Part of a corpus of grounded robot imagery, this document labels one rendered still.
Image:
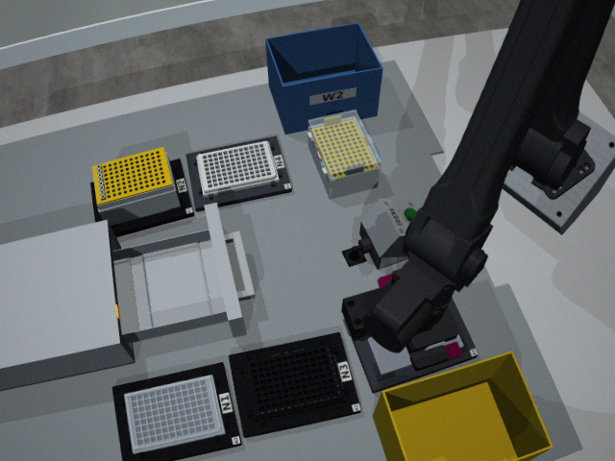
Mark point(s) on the yellow open-top bin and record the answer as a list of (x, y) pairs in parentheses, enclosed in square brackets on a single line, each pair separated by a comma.
[(479, 412)]

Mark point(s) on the dark blue open-top bin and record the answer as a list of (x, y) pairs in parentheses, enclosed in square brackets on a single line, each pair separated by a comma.
[(343, 51)]

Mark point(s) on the white multiwell plate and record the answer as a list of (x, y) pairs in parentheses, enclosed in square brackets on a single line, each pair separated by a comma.
[(214, 166)]

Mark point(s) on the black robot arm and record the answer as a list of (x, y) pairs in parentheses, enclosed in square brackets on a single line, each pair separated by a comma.
[(449, 230)]

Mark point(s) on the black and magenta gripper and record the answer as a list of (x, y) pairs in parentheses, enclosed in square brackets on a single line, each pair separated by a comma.
[(444, 329)]

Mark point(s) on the grey bench mat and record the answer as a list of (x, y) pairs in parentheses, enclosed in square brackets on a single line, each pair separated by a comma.
[(293, 245)]

